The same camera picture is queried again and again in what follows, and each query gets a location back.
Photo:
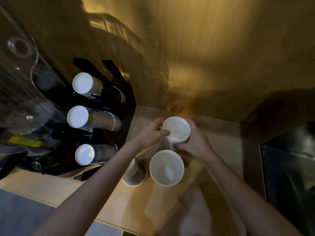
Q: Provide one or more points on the person's left hand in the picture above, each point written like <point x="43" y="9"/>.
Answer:
<point x="147" y="135"/>

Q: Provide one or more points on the person's right hand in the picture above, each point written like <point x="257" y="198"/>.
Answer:
<point x="198" y="144"/>

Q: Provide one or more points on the person's left thumb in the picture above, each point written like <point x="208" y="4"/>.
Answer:
<point x="163" y="133"/>

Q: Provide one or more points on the person's right thumb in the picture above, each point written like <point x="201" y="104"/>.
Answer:
<point x="179" y="145"/>

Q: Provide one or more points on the white paper cup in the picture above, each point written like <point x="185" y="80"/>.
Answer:
<point x="176" y="130"/>
<point x="166" y="168"/>

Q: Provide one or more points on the person's left forearm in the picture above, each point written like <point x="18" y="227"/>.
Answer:
<point x="98" y="189"/>

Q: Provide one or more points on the person's right forearm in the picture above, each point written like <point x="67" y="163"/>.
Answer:
<point x="241" y="194"/>

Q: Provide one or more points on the printed paper cup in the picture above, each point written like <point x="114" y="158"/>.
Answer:
<point x="135" y="173"/>

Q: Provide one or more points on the black cup dispenser rack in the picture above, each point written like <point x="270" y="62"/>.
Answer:
<point x="110" y="115"/>

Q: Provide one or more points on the stack of paper cups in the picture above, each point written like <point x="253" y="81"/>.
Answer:
<point x="86" y="84"/>
<point x="93" y="154"/>
<point x="88" y="118"/>

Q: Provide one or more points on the dark metal sink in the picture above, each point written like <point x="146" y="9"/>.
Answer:
<point x="288" y="174"/>

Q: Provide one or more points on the yellow label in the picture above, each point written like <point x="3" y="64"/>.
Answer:
<point x="24" y="142"/>

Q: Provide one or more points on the clear acrylic container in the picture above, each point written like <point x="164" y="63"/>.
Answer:
<point x="22" y="95"/>

